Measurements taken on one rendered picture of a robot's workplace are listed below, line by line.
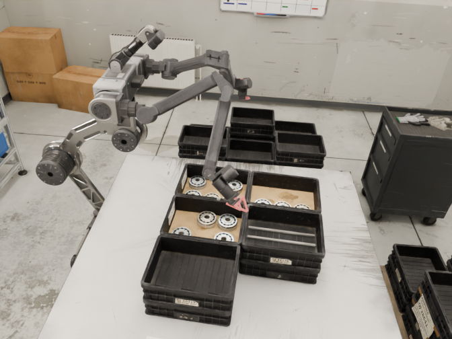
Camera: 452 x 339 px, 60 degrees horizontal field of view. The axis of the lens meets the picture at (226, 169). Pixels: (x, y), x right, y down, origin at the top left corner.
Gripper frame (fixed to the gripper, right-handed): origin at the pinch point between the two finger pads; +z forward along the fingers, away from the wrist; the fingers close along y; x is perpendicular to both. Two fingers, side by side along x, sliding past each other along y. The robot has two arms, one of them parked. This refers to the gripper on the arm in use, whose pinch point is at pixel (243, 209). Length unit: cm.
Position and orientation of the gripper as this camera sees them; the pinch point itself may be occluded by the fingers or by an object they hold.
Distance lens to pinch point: 187.1
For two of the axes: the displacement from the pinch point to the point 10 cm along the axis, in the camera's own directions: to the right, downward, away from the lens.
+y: -2.7, 0.2, 9.6
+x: -7.0, 6.8, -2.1
